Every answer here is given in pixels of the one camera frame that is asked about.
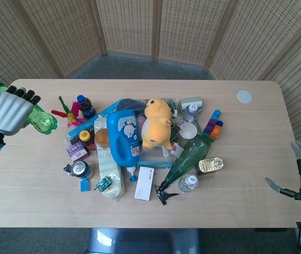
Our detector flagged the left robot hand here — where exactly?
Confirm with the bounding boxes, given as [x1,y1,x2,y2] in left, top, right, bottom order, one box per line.
[0,85,42,137]

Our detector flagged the green plastic soda bottle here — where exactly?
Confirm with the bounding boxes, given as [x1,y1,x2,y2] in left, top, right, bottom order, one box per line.
[0,80,58,134]

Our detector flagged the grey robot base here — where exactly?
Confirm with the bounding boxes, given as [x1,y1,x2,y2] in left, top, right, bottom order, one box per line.
[86,228,201,254]

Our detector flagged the black hand tool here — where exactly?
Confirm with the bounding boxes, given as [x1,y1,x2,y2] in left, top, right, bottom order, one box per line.
[153,184,180,206]

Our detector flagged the colourful feather shuttlecock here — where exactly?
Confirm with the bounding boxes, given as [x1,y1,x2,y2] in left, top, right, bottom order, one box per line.
[51,95,87,129]

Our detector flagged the dark cola bottle blue cap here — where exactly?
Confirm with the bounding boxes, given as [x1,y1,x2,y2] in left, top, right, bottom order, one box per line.
[76,94,97,120]

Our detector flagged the small purple box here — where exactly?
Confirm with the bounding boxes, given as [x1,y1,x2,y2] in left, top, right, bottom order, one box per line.
[65,141,90,162]

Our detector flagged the dark bottle yellow cap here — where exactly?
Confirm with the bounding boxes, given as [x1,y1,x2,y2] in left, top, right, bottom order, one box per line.
[69,130,97,150]

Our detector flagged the blue soda can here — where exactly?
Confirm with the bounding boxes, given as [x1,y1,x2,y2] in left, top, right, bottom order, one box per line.
[70,160,93,180]

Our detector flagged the light blue long tube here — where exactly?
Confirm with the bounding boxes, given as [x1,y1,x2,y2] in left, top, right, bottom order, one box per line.
[68,98,122,135]

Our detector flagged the gold tin can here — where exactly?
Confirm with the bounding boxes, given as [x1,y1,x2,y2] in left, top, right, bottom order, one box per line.
[197,156,225,176]

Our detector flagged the clear bag with bun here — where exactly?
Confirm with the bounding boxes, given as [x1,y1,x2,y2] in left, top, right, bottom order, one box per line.
[93,115,127,202]

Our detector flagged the colourful building block stack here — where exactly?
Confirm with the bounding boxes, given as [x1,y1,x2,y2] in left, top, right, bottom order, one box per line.
[202,110,224,143]

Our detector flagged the blue detergent bottle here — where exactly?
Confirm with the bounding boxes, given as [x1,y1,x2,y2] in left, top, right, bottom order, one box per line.
[107,108,145,184]

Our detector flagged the green circuit board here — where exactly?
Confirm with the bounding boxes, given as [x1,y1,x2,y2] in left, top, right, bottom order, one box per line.
[94,177,113,192]

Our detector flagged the small clear water bottle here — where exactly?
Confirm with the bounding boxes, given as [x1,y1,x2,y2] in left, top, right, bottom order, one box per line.
[183,104,203,124]
[178,174,199,193]

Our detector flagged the navy blue cap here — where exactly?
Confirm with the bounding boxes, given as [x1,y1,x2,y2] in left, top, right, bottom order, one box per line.
[117,98,147,114]

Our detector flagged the dark green glass bottle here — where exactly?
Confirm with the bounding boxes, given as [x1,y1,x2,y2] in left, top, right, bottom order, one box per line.
[157,134,211,193]

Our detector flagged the white paper cup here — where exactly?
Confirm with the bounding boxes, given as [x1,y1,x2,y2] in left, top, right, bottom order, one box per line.
[179,122,198,141]

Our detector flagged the white red tag card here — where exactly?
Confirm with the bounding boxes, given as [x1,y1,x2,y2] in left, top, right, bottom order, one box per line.
[171,142,184,157]

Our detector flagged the black binder clips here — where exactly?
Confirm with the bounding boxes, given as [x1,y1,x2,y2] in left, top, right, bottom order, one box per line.
[170,124,182,143]

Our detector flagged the yellow plush toy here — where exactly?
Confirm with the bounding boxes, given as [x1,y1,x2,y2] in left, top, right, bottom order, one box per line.
[141,97,174,151]

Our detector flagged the woven bamboo folding screen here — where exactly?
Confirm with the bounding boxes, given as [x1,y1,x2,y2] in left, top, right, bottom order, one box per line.
[0,0,301,149]

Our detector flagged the pale green lint roller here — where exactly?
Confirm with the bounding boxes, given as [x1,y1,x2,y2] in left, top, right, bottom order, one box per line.
[179,96,207,114]

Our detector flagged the clear pouch blue zip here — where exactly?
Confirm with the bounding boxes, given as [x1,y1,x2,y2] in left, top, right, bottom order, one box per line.
[137,144,176,170]

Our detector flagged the white box red logo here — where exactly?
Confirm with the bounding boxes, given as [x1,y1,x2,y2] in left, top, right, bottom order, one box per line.
[134,166,155,202]

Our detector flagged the black cable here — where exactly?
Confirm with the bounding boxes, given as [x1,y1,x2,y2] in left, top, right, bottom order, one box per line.
[295,221,301,254]

